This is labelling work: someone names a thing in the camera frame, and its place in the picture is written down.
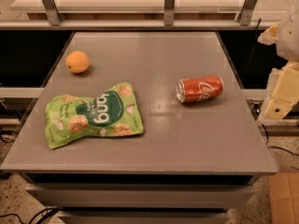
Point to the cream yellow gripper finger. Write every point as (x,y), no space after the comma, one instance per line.
(282,92)

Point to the green rice chip bag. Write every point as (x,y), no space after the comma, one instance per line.
(114,113)

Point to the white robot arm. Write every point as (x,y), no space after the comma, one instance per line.
(285,35)

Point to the red soda can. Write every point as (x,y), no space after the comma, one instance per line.
(191,90)

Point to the brown cardboard box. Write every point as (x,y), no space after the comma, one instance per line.
(284,198)

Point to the orange fruit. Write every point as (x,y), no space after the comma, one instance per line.
(77,62)

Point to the grey table drawer unit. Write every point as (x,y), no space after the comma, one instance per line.
(141,199)

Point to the metal railing frame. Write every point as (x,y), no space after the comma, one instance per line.
(136,14)

